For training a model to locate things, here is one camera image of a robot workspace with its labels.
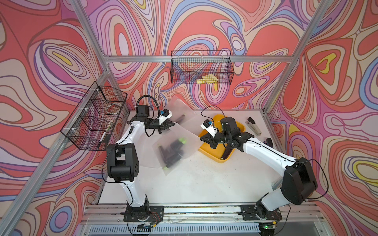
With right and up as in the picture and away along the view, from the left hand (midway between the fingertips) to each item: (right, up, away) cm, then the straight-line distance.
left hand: (173, 123), depth 87 cm
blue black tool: (+62, -13, +8) cm, 64 cm away
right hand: (+18, -10, -6) cm, 21 cm away
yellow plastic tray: (+20, -16, +4) cm, 27 cm away
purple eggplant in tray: (+34, -19, +6) cm, 39 cm away
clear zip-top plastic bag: (+2, +10, +27) cm, 29 cm away
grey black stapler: (+56, 0, +20) cm, 59 cm away
